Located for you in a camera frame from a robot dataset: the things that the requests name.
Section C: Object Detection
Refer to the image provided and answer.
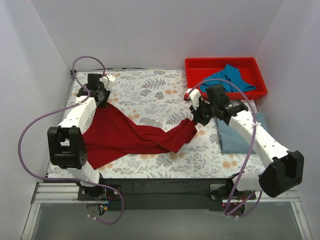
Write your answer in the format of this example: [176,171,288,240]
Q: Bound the red t shirt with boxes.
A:
[82,104,197,170]

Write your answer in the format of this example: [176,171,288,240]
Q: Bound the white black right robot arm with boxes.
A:
[190,97,304,198]

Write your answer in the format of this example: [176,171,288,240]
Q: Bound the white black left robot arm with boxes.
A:
[47,89,111,188]

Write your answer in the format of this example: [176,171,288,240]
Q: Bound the folded grey-blue t shirt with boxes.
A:
[216,111,271,154]

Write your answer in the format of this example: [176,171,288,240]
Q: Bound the teal crumpled t shirt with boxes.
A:
[199,64,256,93]

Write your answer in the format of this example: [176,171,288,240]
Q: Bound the red plastic bin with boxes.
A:
[185,57,268,100]

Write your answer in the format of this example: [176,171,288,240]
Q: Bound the floral patterned table mat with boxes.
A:
[47,69,279,180]

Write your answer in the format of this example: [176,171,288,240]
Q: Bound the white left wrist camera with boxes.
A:
[100,74,116,92]

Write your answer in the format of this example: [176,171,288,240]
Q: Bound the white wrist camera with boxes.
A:
[100,74,116,92]
[183,88,201,110]

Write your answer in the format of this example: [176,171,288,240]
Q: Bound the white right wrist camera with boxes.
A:
[183,88,201,110]

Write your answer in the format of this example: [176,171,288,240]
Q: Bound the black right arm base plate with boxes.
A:
[209,182,252,201]

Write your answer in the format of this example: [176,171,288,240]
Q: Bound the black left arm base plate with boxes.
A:
[77,186,120,201]

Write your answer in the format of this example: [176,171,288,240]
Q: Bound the aluminium frame rail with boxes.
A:
[31,183,301,204]

